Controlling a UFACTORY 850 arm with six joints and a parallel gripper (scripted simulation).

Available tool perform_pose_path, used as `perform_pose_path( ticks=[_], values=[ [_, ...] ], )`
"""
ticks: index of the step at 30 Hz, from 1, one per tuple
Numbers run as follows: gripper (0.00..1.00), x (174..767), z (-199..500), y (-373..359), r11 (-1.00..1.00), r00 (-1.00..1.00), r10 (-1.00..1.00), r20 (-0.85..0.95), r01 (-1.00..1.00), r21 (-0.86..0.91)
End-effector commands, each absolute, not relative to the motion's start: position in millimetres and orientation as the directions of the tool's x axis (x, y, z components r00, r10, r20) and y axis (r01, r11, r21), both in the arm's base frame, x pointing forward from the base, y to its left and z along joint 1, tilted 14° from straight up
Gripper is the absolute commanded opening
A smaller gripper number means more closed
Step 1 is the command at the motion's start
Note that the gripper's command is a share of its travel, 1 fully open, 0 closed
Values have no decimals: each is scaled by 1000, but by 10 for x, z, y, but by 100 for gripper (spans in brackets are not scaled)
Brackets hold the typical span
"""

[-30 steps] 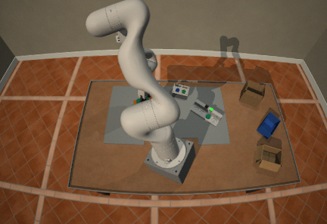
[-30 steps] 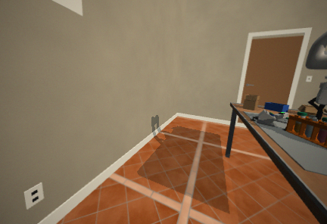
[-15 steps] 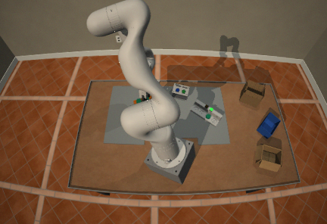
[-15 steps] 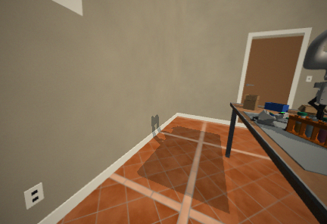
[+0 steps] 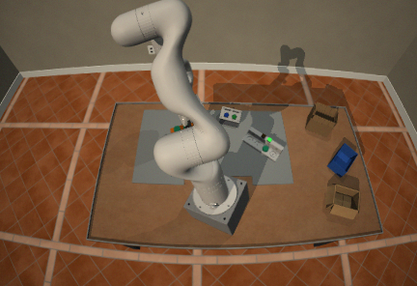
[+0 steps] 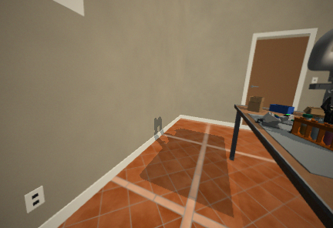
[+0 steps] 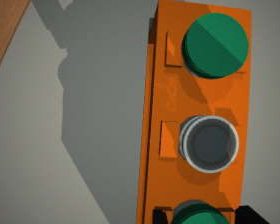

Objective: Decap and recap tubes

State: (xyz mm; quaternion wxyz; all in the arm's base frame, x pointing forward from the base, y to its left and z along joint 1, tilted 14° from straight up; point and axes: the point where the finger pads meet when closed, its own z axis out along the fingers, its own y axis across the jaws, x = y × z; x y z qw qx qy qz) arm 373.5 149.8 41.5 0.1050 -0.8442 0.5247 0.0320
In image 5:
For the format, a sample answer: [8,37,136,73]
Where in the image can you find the white push-button panel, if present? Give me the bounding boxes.
[219,106,242,128]

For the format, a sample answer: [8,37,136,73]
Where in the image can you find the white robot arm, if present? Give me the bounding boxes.
[111,0,237,215]

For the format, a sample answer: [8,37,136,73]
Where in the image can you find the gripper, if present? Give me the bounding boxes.
[179,115,193,128]

